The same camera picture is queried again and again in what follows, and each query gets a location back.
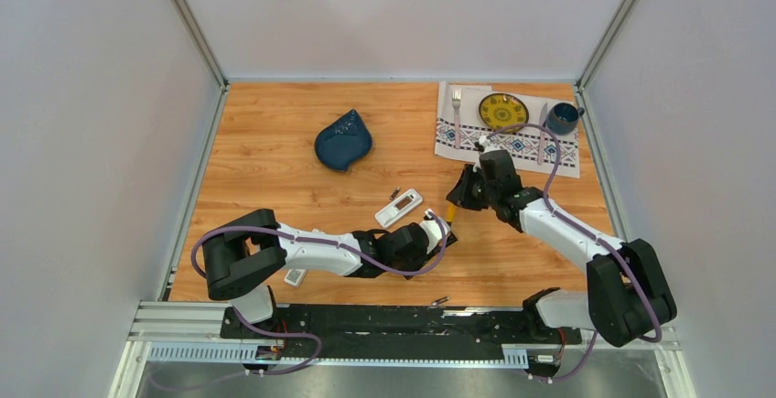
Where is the yellow handled screwdriver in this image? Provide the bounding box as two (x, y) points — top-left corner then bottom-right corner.
(445, 203), (458, 225)

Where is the white remote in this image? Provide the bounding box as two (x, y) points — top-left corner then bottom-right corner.
(374, 188), (424, 229)
(284, 269), (307, 288)

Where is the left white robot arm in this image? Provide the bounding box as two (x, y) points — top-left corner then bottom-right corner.
(191, 209), (452, 339)

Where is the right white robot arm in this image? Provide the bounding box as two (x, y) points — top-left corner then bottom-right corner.
(447, 150), (678, 347)

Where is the patterned white placemat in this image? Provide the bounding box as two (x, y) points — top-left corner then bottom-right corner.
(435, 82), (581, 178)

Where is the yellow patterned plate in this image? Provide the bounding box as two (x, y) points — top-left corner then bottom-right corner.
(478, 93), (530, 130)

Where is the silver knife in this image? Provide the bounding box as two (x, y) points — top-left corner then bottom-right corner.
(536, 102), (548, 166)

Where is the silver fork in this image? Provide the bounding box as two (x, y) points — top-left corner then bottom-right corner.
(451, 88), (462, 149)

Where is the dark blue mug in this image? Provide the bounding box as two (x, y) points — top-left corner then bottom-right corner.
(544, 102), (586, 135)

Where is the blue leaf-shaped dish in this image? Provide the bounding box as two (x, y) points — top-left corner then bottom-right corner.
(314, 109), (373, 172)

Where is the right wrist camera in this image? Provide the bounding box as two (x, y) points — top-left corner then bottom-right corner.
(475, 134), (502, 156)

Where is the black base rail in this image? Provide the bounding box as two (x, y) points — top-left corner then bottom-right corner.
(259, 304), (582, 360)

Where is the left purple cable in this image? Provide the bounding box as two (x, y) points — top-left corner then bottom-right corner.
(148, 210), (451, 392)

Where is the purple cable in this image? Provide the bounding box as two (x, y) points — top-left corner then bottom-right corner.
(488, 124), (663, 384)
(148, 210), (451, 392)

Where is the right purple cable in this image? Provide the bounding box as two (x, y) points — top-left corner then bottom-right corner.
(488, 124), (663, 384)

